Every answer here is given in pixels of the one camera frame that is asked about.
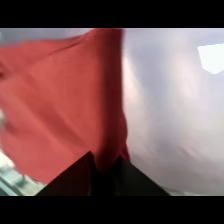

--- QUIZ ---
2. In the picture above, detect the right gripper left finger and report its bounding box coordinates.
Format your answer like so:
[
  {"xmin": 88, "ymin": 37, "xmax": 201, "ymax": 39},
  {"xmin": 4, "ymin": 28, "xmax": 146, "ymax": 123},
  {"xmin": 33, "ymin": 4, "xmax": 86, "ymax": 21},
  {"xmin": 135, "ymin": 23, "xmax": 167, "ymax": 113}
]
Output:
[{"xmin": 35, "ymin": 150, "xmax": 98, "ymax": 197}]

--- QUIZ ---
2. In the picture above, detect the red garment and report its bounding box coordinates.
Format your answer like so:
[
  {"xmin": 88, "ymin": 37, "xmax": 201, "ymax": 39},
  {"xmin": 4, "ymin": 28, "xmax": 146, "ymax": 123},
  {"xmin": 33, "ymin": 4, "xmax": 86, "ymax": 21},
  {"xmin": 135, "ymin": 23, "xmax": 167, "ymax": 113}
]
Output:
[{"xmin": 0, "ymin": 28, "xmax": 132, "ymax": 185}]

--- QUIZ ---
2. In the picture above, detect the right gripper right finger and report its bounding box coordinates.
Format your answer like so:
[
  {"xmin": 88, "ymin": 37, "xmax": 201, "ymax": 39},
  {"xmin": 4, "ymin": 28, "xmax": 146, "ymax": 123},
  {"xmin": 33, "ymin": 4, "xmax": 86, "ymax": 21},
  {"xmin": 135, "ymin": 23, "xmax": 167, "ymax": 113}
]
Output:
[{"xmin": 112, "ymin": 155, "xmax": 172, "ymax": 197}]

